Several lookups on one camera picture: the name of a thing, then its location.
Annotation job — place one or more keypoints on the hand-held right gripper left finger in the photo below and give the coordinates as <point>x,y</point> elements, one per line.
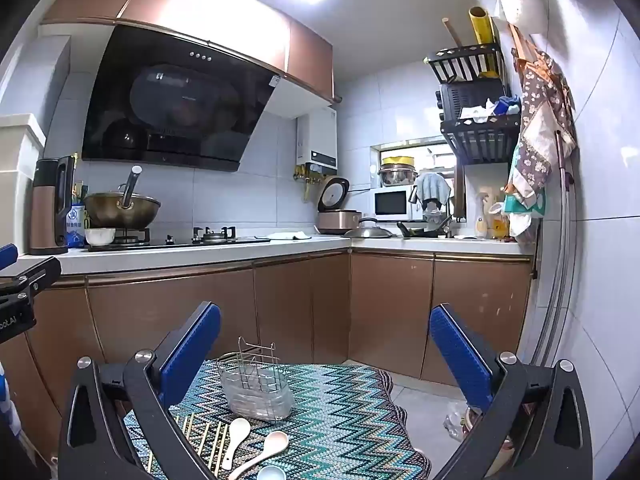
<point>192,355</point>

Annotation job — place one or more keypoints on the white microwave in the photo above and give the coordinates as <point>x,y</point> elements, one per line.
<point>392,204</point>

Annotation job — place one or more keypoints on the metal pipe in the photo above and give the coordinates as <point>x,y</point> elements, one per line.
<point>562,260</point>

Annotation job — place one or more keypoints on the zigzag woven tablecloth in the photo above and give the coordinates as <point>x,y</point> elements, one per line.
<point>340,410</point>

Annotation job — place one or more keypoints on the clear plastic bag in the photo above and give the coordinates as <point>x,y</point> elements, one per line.
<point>457,422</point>

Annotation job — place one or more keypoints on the row of wooden chopsticks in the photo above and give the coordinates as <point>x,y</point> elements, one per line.
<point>192,440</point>

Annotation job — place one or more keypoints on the black range hood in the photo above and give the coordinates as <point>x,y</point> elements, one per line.
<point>175,100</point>

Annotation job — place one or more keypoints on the copper rice cooker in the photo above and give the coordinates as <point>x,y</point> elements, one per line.
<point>337,220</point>

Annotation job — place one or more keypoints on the kitchen window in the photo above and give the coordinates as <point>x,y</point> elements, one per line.
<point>435,152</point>

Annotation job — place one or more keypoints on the yellow bottle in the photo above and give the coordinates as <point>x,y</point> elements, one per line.
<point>499,225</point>

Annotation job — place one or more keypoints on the yellow roll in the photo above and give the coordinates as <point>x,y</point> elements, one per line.
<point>482,27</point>

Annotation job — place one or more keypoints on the copper base cabinets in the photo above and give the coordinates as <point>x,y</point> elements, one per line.
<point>390,310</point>

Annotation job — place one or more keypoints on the floral hanging apron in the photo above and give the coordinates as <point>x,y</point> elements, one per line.
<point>540,110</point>

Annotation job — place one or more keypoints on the teal bag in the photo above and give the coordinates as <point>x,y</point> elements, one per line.
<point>525,206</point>

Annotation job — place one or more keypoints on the white water heater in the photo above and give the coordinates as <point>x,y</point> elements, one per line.
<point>317,135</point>

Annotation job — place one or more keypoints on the black frying pan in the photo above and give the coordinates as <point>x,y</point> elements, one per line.
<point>420,232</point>

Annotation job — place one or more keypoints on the blue towel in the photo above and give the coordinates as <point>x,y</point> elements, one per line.
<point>432,187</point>

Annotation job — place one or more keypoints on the steel mixing bowl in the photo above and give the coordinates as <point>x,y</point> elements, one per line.
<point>397,176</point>

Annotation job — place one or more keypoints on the black wall rack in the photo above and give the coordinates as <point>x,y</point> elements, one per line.
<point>480,140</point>

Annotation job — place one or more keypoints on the white bowl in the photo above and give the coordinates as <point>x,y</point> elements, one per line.
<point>100,236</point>

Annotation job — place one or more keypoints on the wooden rolling pin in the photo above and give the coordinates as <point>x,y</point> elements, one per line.
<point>452,35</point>

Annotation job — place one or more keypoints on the steel pot lid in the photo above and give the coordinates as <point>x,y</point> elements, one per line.
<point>367,232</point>

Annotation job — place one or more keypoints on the pale blue ceramic spoon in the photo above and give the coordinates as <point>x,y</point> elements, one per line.
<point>271,474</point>

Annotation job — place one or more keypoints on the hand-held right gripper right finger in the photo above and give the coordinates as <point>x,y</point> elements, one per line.
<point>460,360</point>

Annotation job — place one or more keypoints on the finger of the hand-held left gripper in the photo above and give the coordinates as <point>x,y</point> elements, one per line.
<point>40,272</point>
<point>7,256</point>

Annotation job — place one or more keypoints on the white spray bottle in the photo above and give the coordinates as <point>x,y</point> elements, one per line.
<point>481,220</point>

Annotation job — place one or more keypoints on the yellow pot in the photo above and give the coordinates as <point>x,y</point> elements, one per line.
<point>397,161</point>

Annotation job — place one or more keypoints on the brown electric kettle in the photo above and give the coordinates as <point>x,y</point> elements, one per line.
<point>47,210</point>

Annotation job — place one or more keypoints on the white cloth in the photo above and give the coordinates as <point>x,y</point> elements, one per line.
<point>290,235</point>

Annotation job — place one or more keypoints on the copper wall cabinets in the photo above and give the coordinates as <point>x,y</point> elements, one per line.
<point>310,60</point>

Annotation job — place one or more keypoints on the small white bag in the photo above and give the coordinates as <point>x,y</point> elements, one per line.
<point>522,227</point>

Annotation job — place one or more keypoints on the black gas stove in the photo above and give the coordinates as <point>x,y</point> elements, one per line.
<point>200,241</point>

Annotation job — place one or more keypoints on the blue white salt bag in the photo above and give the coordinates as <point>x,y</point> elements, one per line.
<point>76,230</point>

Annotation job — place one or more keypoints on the white ceramic spoon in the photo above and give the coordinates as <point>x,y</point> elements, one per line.
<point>235,435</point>
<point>272,445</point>

